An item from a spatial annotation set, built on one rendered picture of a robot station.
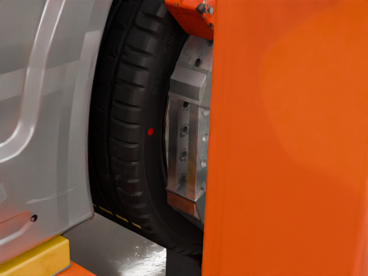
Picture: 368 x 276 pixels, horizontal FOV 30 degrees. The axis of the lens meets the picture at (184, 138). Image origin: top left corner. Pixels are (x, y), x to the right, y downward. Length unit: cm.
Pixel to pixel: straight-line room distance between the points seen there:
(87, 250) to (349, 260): 185
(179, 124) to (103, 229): 142
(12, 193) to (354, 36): 59
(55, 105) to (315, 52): 52
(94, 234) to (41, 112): 152
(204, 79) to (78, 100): 19
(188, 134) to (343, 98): 62
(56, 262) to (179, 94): 32
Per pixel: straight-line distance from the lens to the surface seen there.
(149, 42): 106
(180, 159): 112
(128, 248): 237
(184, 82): 105
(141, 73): 106
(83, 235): 245
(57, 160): 100
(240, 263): 64
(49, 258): 107
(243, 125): 58
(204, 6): 100
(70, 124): 100
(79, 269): 111
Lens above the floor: 132
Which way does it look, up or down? 25 degrees down
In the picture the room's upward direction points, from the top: 2 degrees clockwise
